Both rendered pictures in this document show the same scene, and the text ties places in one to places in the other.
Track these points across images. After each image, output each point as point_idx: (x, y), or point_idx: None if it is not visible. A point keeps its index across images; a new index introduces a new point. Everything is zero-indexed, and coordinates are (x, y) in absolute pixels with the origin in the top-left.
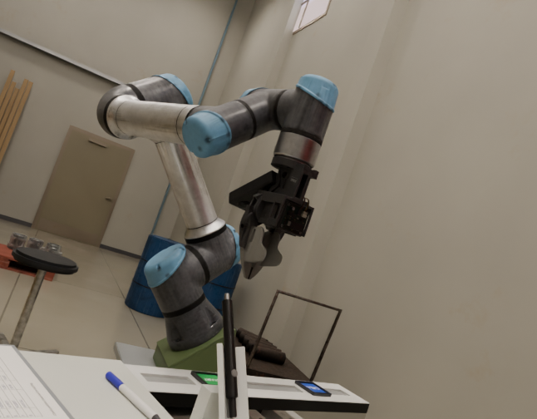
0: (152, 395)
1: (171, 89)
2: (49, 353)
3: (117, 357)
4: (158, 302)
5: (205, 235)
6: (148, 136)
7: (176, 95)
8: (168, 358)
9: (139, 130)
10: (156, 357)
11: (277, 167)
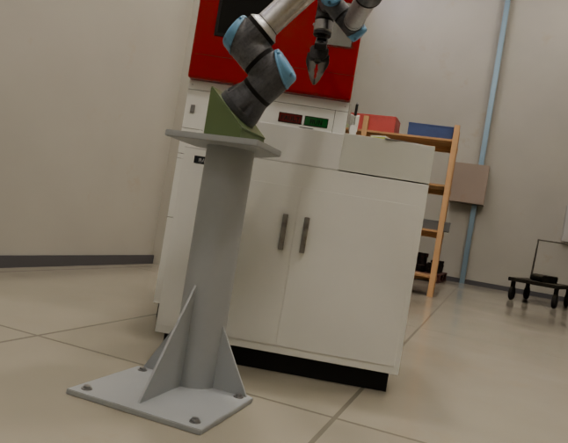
0: None
1: None
2: (373, 137)
3: (268, 148)
4: (276, 98)
5: (246, 26)
6: (361, 18)
7: None
8: (258, 134)
9: (367, 15)
10: (245, 137)
11: (324, 33)
